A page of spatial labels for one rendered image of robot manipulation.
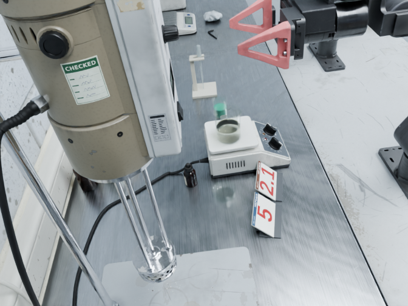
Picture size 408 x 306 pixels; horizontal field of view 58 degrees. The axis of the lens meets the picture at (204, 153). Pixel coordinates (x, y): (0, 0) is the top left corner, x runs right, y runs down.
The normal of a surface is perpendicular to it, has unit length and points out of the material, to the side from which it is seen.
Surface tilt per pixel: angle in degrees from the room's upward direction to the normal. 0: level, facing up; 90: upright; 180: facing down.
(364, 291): 0
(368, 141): 0
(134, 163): 90
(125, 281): 0
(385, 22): 90
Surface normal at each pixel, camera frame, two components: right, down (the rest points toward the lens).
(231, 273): -0.11, -0.74
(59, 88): -0.14, 0.68
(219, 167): 0.11, 0.65
